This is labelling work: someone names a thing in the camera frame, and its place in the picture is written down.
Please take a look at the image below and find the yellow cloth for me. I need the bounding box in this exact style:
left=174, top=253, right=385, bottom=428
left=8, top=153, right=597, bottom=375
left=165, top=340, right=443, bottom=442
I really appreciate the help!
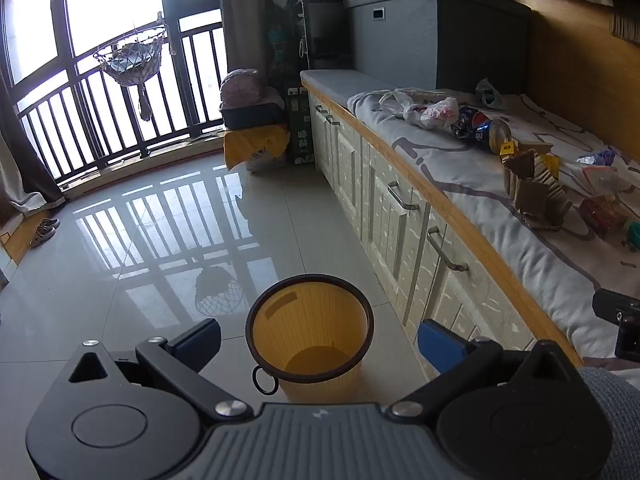
left=222, top=124, right=291, bottom=171

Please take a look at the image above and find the red snack wrapper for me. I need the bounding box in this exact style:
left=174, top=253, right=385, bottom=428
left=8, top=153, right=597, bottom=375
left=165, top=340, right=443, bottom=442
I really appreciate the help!
left=579, top=195, right=629, bottom=239

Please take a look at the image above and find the crushed blue soda can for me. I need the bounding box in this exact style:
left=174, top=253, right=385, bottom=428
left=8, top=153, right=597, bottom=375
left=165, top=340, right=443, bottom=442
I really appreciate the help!
left=451, top=106, right=513, bottom=155

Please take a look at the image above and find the person's grey clothing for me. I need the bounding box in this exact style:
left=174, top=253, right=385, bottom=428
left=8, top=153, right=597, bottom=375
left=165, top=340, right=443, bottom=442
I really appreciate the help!
left=575, top=366, right=640, bottom=480

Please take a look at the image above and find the blue floral wrapper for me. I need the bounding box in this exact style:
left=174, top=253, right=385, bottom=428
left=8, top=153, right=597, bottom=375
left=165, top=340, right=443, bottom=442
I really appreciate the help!
left=577, top=149, right=616, bottom=167

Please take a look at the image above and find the white cabinet with wooden top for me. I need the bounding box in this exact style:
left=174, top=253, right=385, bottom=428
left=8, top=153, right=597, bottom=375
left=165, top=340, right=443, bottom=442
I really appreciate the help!
left=300, top=80, right=587, bottom=387

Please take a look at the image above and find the grey seat cushion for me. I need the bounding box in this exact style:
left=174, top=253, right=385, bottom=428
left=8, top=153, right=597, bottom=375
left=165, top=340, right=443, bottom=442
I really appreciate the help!
left=300, top=69, right=387, bottom=105

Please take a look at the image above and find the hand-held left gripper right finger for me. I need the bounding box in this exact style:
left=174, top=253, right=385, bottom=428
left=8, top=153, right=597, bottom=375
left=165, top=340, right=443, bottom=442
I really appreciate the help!
left=390, top=319, right=582, bottom=424

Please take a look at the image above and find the white plastic bag red print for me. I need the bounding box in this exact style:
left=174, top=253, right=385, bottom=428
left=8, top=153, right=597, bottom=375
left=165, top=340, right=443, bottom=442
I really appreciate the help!
left=379, top=87, right=461, bottom=131

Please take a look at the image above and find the printed blanket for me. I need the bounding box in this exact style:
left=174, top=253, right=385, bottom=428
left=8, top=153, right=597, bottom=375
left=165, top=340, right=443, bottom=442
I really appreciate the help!
left=347, top=87, right=640, bottom=361

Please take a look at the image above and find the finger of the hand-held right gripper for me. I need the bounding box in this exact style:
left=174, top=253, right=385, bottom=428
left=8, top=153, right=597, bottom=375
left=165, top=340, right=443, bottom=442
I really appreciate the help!
left=592, top=287, right=640, bottom=322
left=614, top=311, right=640, bottom=362

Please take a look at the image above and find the clear plastic bag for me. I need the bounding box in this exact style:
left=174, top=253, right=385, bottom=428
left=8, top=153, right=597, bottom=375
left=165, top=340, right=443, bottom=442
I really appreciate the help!
left=575, top=161, right=627, bottom=199

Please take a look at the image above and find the brown curtain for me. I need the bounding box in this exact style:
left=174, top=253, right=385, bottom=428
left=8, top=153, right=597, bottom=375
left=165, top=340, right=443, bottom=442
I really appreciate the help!
left=0, top=67, right=66, bottom=217

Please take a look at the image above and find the black tall cabinet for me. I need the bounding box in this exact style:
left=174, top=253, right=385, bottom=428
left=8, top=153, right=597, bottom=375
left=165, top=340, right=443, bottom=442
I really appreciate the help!
left=270, top=0, right=362, bottom=87

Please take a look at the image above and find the black balcony railing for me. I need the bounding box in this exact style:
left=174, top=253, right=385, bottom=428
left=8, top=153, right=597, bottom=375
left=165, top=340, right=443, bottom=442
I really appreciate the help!
left=14, top=22, right=227, bottom=182

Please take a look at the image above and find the yellow plastic waste bin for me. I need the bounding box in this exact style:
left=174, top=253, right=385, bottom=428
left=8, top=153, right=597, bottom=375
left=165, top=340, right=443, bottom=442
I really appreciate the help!
left=245, top=274, right=375, bottom=404

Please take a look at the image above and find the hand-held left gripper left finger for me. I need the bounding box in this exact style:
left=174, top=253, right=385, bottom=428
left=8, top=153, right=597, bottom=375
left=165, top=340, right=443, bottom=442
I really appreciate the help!
left=65, top=317, right=255, bottom=423

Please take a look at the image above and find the brown cardboard piece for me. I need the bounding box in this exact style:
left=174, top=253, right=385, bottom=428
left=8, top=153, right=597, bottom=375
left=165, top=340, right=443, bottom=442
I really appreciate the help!
left=501, top=142, right=574, bottom=231

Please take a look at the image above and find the white box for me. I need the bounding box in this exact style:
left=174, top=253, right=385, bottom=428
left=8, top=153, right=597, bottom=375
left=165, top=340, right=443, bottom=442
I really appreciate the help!
left=245, top=152, right=287, bottom=174

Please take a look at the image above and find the grey-brown curtain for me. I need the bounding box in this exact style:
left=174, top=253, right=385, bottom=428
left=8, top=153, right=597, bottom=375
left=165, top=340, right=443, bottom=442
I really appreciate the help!
left=217, top=0, right=275, bottom=80

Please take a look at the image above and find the green carton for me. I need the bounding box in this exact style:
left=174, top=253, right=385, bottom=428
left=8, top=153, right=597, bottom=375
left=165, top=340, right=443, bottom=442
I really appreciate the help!
left=286, top=85, right=317, bottom=165

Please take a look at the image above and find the hanging net basket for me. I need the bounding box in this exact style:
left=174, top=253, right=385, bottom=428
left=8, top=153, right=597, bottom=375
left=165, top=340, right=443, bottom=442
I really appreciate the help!
left=92, top=12, right=174, bottom=122

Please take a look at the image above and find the pink bag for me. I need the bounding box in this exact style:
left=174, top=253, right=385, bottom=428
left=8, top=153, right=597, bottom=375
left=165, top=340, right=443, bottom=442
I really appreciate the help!
left=220, top=67, right=267, bottom=111

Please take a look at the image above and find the black window frame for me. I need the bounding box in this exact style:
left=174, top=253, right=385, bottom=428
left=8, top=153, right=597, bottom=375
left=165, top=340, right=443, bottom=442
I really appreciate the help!
left=0, top=0, right=223, bottom=111

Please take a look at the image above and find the grey storage box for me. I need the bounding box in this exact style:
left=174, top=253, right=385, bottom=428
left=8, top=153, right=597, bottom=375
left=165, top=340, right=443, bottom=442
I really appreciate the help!
left=344, top=0, right=533, bottom=96

